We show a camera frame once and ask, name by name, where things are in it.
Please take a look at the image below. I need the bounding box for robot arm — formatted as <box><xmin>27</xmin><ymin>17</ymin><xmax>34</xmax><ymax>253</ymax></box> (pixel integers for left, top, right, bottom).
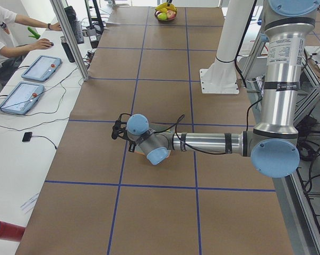
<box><xmin>111</xmin><ymin>1</ymin><xmax>320</xmax><ymax>178</ymax></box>

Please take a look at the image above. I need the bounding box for green clamp tool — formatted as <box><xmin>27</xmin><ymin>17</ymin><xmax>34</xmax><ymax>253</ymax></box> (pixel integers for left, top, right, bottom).
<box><xmin>27</xmin><ymin>27</ymin><xmax>41</xmax><ymax>40</ymax></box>

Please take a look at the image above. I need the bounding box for blue teach pendant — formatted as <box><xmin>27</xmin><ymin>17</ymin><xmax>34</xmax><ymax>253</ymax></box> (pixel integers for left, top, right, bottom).
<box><xmin>0</xmin><ymin>81</ymin><xmax>45</xmax><ymax>115</ymax></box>
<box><xmin>21</xmin><ymin>55</ymin><xmax>62</xmax><ymax>82</ymax></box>

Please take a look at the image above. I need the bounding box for blue teach pendant far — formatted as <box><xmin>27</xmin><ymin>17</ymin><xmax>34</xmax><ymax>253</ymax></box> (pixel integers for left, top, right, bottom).
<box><xmin>21</xmin><ymin>55</ymin><xmax>62</xmax><ymax>82</ymax></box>

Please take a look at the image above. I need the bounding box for small black device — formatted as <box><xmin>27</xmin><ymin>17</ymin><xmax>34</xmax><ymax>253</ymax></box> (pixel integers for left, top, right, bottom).
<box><xmin>22</xmin><ymin>132</ymin><xmax>32</xmax><ymax>142</ymax></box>

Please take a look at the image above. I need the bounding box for person hand on mouse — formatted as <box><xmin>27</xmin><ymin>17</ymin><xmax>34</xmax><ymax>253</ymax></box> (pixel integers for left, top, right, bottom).
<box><xmin>34</xmin><ymin>38</ymin><xmax>54</xmax><ymax>49</ymax></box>

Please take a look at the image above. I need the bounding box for person in white shirt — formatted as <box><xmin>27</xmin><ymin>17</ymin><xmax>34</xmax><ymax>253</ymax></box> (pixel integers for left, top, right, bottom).
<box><xmin>0</xmin><ymin>6</ymin><xmax>61</xmax><ymax>86</ymax></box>

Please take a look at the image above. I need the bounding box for red cylinder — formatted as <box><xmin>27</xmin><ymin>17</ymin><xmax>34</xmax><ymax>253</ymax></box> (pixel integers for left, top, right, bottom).
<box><xmin>0</xmin><ymin>221</ymin><xmax>25</xmax><ymax>242</ymax></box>

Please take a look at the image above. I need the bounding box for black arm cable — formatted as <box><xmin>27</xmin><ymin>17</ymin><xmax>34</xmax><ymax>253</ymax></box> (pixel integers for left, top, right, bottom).
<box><xmin>118</xmin><ymin>113</ymin><xmax>264</xmax><ymax>155</ymax></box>

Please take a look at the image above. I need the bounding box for blue teach pendant near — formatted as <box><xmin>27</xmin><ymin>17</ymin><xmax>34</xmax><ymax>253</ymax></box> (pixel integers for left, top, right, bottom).
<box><xmin>0</xmin><ymin>81</ymin><xmax>45</xmax><ymax>115</ymax></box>

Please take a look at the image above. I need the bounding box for fruit basket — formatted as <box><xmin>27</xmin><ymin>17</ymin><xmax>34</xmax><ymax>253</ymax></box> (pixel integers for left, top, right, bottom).
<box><xmin>154</xmin><ymin>1</ymin><xmax>177</xmax><ymax>21</ymax></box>

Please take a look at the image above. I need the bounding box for grey square plate orange rim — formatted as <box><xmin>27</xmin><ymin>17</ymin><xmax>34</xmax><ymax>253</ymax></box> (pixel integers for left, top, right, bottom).
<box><xmin>134</xmin><ymin>124</ymin><xmax>176</xmax><ymax>160</ymax></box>

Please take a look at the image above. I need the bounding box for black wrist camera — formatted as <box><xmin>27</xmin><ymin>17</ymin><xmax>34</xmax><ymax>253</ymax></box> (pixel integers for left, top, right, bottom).
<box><xmin>111</xmin><ymin>125</ymin><xmax>120</xmax><ymax>140</ymax></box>

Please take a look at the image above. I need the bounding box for black water bottle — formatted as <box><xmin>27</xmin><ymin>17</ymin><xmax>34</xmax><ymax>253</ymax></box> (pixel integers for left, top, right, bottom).
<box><xmin>60</xmin><ymin>36</ymin><xmax>75</xmax><ymax>63</ymax></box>

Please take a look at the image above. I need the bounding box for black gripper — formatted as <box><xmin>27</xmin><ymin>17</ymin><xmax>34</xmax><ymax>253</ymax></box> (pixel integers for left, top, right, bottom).
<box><xmin>117</xmin><ymin>120</ymin><xmax>129</xmax><ymax>140</ymax></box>

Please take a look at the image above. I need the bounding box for aluminium frame post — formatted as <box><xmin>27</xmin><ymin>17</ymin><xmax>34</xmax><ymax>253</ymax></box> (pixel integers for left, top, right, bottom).
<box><xmin>50</xmin><ymin>0</ymin><xmax>89</xmax><ymax>81</ymax></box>

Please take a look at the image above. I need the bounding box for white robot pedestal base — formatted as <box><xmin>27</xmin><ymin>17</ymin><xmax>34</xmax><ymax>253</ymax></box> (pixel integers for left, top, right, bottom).
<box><xmin>200</xmin><ymin>0</ymin><xmax>256</xmax><ymax>95</ymax></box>

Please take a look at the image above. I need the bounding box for black keyboard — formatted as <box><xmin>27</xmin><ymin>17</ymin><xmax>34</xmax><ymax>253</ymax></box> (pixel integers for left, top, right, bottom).
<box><xmin>70</xmin><ymin>20</ymin><xmax>84</xmax><ymax>44</ymax></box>

